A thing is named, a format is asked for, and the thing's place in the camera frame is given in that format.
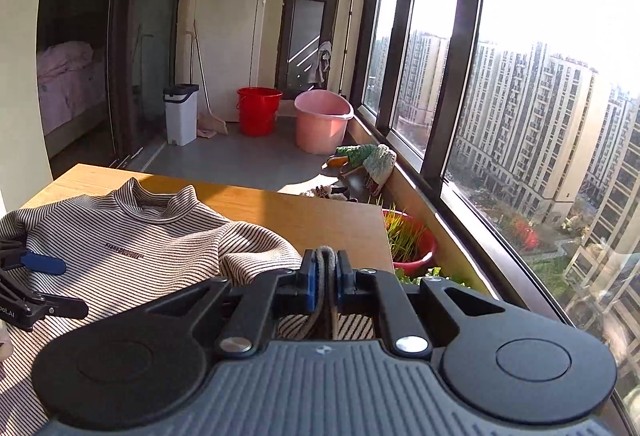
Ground red basin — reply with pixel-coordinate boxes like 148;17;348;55
382;208;439;275

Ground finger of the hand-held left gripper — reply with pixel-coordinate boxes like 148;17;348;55
10;288;90;333
0;238;68;277

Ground mop pole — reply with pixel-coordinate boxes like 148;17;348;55
336;0;359;97

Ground hanging grey cloth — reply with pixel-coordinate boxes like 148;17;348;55
306;40;334;87

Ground green plants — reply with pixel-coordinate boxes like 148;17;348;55
367;196;472;289

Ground green patterned cloth item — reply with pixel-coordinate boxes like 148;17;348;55
322;143;382;169

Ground bed with pink blanket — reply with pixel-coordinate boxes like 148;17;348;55
36;40;109;151

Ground striped long-sleeve shirt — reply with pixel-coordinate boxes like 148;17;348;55
0;178;376;422

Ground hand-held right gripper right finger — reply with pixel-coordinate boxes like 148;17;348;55
334;250;506;362

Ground white trash bin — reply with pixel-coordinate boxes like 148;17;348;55
163;83;201;147

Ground broom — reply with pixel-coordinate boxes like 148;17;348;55
186;20;229;139

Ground pair of slippers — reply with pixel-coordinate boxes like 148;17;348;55
300;183;359;203

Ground sliding glass door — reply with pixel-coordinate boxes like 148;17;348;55
107;0;194;163

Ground apartment buildings outside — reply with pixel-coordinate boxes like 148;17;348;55
372;33;640;367

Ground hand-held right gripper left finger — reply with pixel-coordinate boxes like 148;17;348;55
145;248;328;360

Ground red bucket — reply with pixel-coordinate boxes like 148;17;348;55
236;86;284;137

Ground dark framed glass door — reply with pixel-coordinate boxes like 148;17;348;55
274;0;341;100

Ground pink plastic tub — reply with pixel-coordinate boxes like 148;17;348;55
294;90;355;155

